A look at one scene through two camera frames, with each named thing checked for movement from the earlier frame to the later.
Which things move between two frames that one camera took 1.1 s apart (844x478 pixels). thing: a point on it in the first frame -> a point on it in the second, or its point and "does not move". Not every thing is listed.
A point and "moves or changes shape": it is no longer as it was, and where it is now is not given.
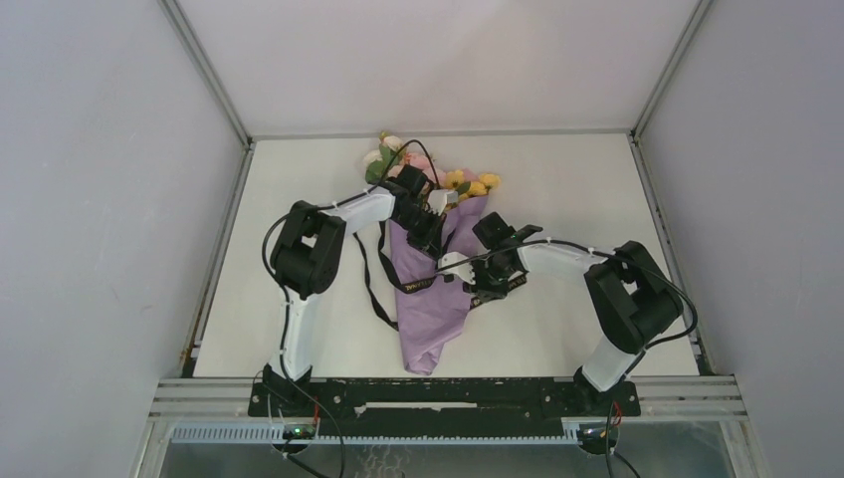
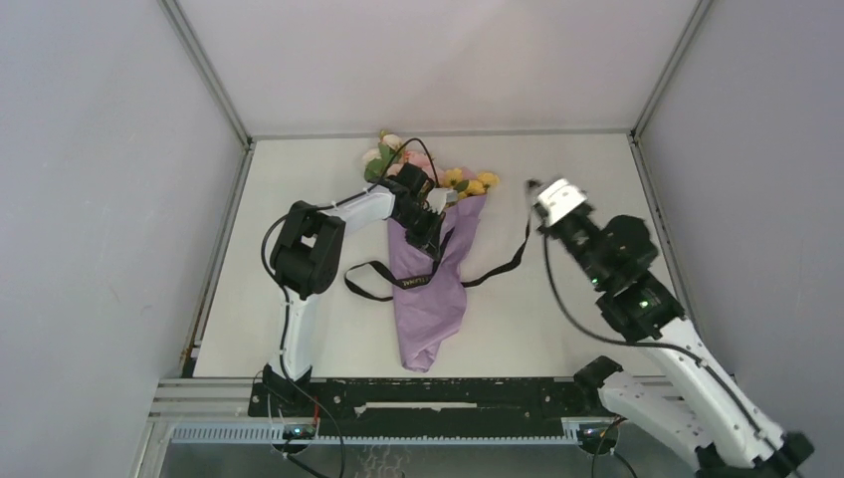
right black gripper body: (488, 272) -> (575, 234)
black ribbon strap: (471, 299) moves or changes shape
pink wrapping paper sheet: (428, 319) does not move
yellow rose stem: (456, 179) does not move
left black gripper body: (420, 224) does not move
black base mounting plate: (444, 408) does not move
